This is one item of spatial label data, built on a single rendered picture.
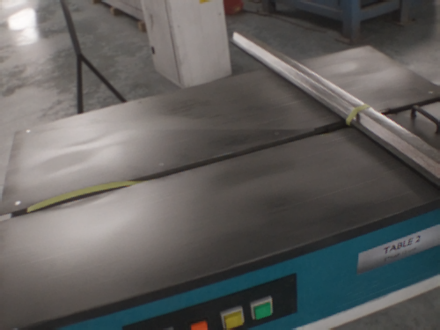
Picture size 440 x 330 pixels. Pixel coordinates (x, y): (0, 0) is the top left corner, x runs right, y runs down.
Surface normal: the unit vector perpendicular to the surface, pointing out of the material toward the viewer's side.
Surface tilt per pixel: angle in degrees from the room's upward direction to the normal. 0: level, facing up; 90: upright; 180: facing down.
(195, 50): 90
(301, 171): 0
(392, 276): 90
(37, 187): 0
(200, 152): 0
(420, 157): 75
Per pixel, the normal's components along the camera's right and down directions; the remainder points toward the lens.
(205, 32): 0.49, 0.43
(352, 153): -0.14, -0.82
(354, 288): 0.27, 0.51
